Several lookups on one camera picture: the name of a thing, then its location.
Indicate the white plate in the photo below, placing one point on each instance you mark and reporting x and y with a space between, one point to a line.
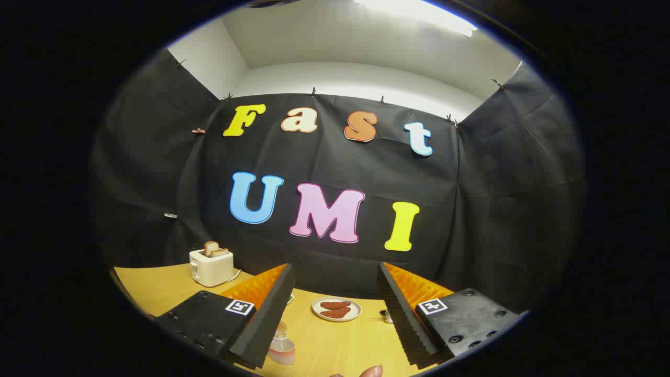
317 310

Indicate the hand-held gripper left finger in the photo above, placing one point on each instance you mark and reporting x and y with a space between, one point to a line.
267 319

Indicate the red-brown food piece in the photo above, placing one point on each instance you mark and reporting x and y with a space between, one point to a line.
336 313
335 305

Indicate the small metal object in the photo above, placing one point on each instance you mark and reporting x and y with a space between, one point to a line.
387 317

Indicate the clear juice bottle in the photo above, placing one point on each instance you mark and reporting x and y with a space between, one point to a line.
282 351

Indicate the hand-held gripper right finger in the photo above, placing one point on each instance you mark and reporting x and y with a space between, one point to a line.
403 319

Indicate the wooden table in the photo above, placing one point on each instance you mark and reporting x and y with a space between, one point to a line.
335 345

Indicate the toast slice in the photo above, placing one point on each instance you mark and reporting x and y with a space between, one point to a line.
211 247
221 252

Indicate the white toaster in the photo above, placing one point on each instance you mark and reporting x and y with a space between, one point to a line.
212 269

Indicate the black backdrop cloth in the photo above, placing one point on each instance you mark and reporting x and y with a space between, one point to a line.
324 167

